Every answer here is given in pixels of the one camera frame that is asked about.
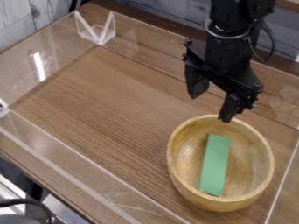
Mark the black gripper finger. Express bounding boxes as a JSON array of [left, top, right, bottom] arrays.
[[184, 65, 210, 99], [219, 93, 247, 123]]

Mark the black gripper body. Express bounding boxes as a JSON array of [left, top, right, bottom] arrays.
[[183, 20, 263, 109]]

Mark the brown wooden bowl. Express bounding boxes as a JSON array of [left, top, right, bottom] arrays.
[[167, 115, 275, 213]]

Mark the green rectangular block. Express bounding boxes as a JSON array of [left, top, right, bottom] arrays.
[[199, 134, 230, 197]]

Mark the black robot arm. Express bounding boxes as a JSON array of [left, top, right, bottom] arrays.
[[183, 0, 277, 123]]

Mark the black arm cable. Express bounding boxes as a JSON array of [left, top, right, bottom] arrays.
[[247, 18, 277, 64]]

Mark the clear acrylic corner bracket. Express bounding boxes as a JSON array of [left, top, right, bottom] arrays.
[[74, 11, 116, 46]]

